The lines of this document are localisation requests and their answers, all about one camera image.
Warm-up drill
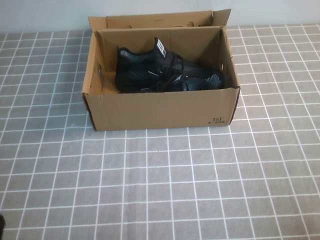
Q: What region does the black sneaker with white tongue label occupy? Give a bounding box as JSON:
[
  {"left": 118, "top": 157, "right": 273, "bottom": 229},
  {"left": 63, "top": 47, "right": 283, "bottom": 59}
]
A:
[{"left": 115, "top": 36, "right": 201, "bottom": 93}]

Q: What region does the grey white-checked tablecloth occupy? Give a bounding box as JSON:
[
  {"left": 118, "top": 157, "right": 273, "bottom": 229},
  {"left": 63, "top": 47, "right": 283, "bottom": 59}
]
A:
[{"left": 0, "top": 23, "right": 320, "bottom": 240}]

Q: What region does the brown cardboard shoe box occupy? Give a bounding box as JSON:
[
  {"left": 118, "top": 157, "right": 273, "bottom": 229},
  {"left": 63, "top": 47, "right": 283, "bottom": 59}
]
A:
[{"left": 81, "top": 8, "right": 241, "bottom": 132}]

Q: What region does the black knit sneaker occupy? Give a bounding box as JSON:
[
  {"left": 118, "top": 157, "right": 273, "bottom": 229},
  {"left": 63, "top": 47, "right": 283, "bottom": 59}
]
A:
[{"left": 139, "top": 71, "right": 225, "bottom": 93}]

